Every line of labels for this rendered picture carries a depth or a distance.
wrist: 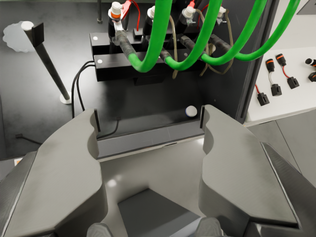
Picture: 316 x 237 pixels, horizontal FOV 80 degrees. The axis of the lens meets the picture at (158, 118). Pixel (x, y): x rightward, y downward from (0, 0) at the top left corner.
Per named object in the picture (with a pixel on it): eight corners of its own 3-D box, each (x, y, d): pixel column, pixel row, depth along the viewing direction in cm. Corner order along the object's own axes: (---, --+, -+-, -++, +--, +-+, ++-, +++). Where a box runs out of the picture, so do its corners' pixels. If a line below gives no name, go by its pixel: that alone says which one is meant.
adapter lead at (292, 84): (295, 87, 63) (301, 85, 61) (290, 89, 63) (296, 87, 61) (278, 55, 65) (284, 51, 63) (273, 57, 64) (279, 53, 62)
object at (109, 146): (15, 178, 53) (-20, 185, 38) (13, 163, 53) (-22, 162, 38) (206, 134, 72) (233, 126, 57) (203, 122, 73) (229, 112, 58)
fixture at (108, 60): (98, 90, 60) (96, 68, 46) (92, 62, 62) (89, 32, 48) (192, 79, 71) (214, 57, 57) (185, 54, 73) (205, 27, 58)
